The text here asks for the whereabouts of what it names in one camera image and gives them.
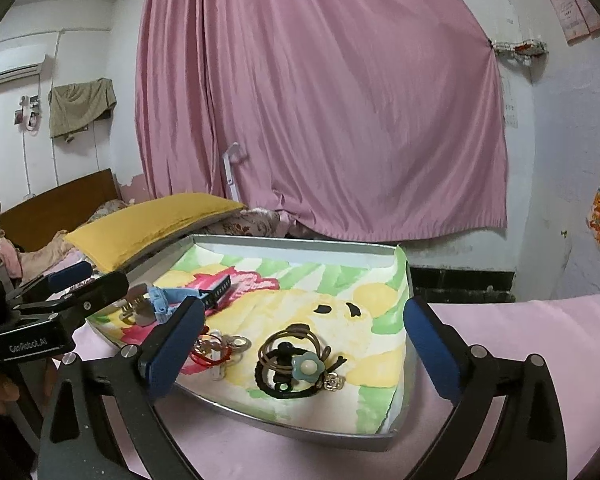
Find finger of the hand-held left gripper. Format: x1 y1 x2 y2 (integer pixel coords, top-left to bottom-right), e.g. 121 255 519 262
4 260 93 307
7 271 131 332

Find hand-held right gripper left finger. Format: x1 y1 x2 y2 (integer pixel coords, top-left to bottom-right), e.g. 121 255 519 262
37 296 207 480

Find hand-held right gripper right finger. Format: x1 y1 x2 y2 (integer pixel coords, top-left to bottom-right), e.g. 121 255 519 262
402 296 568 480

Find blue smart watch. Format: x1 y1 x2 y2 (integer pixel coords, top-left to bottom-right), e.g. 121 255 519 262
147 279 233 326

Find black hairpin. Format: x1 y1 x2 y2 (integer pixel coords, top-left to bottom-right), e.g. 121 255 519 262
321 355 348 393

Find grey metal tray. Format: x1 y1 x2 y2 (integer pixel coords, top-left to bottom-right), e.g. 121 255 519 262
87 232 411 453

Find pink clothes pile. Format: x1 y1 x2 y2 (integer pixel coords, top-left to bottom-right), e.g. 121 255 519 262
0 230 81 281

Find beige hair clip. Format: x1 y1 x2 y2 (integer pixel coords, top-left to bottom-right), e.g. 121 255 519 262
116 282 156 328

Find white hair clip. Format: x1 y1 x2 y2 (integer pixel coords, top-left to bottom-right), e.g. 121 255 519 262
207 330 228 381

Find wooden headboard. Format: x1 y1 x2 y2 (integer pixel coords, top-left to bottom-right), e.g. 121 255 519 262
0 169 123 253

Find yellow pillow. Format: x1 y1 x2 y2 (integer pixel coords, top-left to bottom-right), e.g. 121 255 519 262
64 192 247 273

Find pink bed sheet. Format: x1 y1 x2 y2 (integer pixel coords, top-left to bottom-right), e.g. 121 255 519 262
55 295 600 480

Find printed cartoon cloth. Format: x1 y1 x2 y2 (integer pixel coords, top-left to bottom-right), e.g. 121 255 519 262
95 245 408 436

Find floral patterned pillow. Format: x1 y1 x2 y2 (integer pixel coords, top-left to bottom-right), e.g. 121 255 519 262
82 199 293 241

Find olive hanging cloth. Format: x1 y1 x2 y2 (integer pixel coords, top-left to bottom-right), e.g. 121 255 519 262
47 78 118 141

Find white air conditioner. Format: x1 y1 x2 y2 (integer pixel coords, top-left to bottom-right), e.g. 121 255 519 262
0 54 48 92

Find pink curtain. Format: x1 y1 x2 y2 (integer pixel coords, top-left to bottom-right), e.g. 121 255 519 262
135 0 510 243

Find red string bracelet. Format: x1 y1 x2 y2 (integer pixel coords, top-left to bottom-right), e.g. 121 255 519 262
189 327 233 366

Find silver ring charm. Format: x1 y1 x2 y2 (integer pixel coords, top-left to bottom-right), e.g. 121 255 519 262
195 332 253 356

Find brown hair tie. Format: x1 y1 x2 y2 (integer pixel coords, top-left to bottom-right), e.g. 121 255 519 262
257 325 331 376

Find black hair tie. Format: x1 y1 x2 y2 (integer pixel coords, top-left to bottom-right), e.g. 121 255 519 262
254 342 331 401

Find blue flower hair tie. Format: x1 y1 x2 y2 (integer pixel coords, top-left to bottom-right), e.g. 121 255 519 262
291 352 326 386

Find small white wall gadget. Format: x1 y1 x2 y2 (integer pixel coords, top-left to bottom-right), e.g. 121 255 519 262
14 95 43 136

